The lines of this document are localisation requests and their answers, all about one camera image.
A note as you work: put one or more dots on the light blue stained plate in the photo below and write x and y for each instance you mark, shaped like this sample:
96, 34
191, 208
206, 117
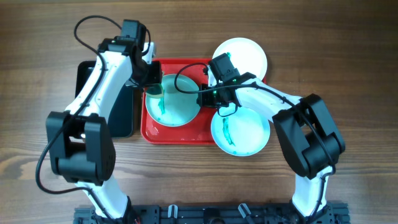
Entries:
240, 131

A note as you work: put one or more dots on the green yellow sponge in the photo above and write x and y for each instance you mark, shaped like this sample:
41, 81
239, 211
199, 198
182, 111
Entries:
155, 91

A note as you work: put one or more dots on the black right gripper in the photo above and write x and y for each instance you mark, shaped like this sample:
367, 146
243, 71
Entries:
203, 101

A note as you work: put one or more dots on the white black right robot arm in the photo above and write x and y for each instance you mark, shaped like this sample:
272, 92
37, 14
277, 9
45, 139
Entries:
308, 136

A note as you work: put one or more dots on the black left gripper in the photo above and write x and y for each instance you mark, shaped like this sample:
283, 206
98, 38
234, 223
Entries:
153, 78

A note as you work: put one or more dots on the light green stained plate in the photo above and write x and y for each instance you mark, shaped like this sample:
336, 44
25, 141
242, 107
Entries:
175, 108

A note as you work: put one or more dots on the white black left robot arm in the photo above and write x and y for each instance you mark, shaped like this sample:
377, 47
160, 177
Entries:
80, 144

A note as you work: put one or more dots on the red plastic tray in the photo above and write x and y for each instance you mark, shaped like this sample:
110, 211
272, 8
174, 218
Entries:
196, 132

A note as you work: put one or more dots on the white stained plate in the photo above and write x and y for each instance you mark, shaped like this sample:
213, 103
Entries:
245, 55

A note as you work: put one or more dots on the black plastic tray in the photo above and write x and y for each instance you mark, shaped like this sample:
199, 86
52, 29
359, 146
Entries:
121, 117

